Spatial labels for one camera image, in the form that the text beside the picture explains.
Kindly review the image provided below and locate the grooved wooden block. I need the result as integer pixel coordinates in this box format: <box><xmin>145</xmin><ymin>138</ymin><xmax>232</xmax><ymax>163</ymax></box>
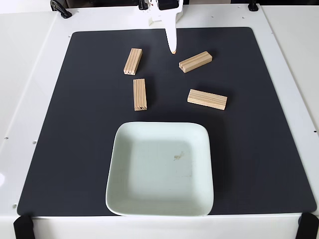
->
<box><xmin>178</xmin><ymin>51</ymin><xmax>213</xmax><ymax>74</ymax></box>
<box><xmin>123</xmin><ymin>48</ymin><xmax>143</xmax><ymax>76</ymax></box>
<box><xmin>133</xmin><ymin>78</ymin><xmax>148</xmax><ymax>112</ymax></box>
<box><xmin>187</xmin><ymin>89</ymin><xmax>228</xmax><ymax>111</ymax></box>

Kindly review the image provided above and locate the pale green square plate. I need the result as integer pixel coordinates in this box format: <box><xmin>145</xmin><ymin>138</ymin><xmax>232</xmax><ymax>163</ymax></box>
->
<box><xmin>105</xmin><ymin>121</ymin><xmax>214</xmax><ymax>217</ymax></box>

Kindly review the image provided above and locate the black rubber mat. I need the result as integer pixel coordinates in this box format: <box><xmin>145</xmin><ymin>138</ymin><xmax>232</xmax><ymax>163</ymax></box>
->
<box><xmin>16</xmin><ymin>26</ymin><xmax>317</xmax><ymax>217</ymax></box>

